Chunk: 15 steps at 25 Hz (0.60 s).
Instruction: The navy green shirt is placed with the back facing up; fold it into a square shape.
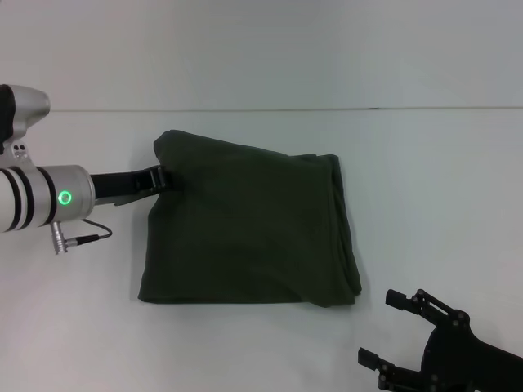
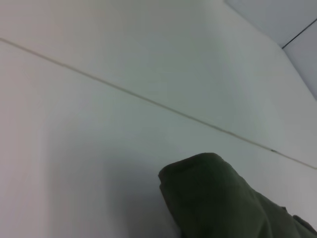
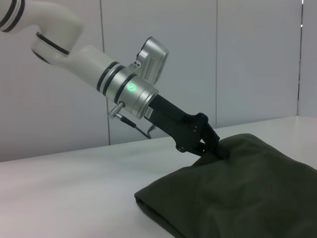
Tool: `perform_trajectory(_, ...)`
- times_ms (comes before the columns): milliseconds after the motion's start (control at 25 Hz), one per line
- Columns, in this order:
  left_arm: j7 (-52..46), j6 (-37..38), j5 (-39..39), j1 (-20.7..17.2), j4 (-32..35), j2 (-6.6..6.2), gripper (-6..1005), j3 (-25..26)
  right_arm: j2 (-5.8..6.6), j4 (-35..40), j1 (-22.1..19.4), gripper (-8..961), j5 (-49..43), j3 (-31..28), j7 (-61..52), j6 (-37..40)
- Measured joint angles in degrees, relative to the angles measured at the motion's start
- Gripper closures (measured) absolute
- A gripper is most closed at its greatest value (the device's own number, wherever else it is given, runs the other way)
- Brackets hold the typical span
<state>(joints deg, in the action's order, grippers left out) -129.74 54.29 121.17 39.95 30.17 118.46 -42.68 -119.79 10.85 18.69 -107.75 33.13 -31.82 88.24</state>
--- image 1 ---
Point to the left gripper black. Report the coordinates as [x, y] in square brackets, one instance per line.
[114, 185]

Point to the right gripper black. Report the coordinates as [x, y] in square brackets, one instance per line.
[461, 359]

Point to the left wrist silver connector stub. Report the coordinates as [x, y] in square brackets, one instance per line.
[57, 241]

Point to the dark green t-shirt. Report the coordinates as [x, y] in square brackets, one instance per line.
[253, 228]

